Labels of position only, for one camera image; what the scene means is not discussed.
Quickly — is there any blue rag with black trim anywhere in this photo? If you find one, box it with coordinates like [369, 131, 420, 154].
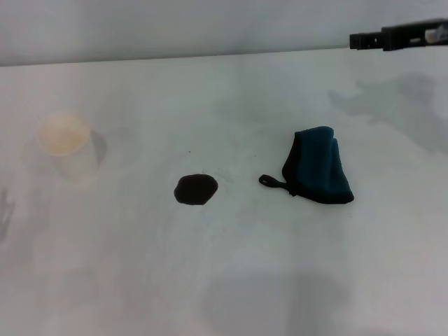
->
[258, 125, 356, 205]

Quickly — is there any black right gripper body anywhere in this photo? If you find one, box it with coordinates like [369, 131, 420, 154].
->
[380, 17, 448, 53]

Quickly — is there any white plastic cup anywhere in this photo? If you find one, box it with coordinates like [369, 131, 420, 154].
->
[36, 109, 99, 181]

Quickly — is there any black liquid stain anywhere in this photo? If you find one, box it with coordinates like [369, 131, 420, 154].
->
[173, 174, 219, 207]

